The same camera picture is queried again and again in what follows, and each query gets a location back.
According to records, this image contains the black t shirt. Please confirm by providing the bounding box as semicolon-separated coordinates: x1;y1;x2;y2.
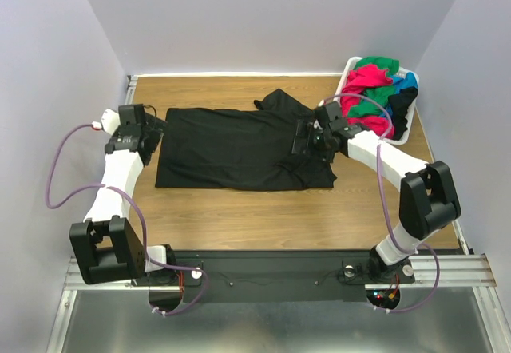
155;89;337;192
388;87;418;141

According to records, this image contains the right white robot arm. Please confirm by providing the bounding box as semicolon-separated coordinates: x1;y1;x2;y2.
291;102;461;281

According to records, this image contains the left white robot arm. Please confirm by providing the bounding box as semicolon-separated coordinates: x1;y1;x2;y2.
69;104;178;284

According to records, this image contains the green t shirt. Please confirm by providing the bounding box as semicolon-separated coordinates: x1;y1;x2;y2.
341;56;400;118

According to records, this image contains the pink t shirt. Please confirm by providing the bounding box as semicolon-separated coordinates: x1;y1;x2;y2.
340;64;395;135

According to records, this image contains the black t shirt in basket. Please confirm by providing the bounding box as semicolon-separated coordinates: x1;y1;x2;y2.
388;87;418;141

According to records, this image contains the white plastic laundry basket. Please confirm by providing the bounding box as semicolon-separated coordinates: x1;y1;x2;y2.
326;56;419;145

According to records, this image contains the blue t shirt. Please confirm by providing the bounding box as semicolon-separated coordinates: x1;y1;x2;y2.
386;72;418;117

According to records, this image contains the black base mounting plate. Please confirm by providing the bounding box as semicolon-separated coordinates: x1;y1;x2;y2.
133;250;414;312

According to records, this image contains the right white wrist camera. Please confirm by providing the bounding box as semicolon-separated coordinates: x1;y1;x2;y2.
313;120;324;130

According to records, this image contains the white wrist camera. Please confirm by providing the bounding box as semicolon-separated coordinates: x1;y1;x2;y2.
91;109;120;135
313;120;324;130

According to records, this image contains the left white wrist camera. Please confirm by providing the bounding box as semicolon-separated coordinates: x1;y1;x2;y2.
91;109;120;135

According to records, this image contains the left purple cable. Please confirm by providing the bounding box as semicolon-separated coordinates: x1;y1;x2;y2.
44;123;209;317

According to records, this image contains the purple cable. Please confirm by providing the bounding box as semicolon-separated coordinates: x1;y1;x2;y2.
321;93;441;315
44;123;209;317

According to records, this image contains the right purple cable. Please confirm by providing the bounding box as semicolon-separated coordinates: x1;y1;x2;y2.
321;93;441;315

